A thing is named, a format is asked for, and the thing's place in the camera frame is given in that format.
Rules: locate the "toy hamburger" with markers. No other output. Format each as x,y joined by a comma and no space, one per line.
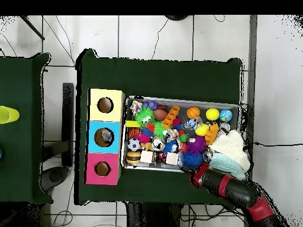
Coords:
133,157

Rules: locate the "large wooden block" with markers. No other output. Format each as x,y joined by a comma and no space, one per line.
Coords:
171,159

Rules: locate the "black rod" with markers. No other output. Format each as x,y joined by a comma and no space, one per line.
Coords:
33,28

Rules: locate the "yellow ball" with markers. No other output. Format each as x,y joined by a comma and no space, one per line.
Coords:
212,114

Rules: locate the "orange plastic block with holes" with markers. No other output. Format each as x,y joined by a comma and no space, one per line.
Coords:
171,117

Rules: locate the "cream waffle cloth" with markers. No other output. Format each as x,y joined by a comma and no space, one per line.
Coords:
233,146

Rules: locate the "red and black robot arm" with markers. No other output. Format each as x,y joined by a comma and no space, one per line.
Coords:
236,189

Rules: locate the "dark green tablecloth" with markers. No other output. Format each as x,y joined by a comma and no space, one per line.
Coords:
21,165
153,78

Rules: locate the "small orange basketball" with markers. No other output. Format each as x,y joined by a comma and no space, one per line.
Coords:
193,112

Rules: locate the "purple spiky toy with eyes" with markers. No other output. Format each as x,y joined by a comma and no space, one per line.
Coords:
197,144

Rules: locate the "small wooden block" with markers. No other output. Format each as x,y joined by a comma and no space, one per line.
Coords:
146,156

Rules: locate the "wooden box with three holes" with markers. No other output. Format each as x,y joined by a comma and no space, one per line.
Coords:
94,165

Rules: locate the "green spiky ball with eyes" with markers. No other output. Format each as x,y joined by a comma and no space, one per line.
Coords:
145,117

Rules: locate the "yellow-green cup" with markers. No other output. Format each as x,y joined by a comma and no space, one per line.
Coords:
8,114

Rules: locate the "small soccer ball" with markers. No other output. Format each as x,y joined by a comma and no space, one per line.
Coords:
134,144

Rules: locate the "clear water bottle blue label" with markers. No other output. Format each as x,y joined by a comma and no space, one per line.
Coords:
193,123

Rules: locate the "light blue waffle cloth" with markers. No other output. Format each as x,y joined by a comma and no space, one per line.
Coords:
225,164

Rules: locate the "blue spiky ball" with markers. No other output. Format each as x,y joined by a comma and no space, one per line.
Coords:
193,160

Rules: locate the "silver mesh bin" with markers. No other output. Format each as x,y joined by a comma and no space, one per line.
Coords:
165,168

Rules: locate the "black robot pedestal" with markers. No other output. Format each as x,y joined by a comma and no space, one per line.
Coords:
151,216

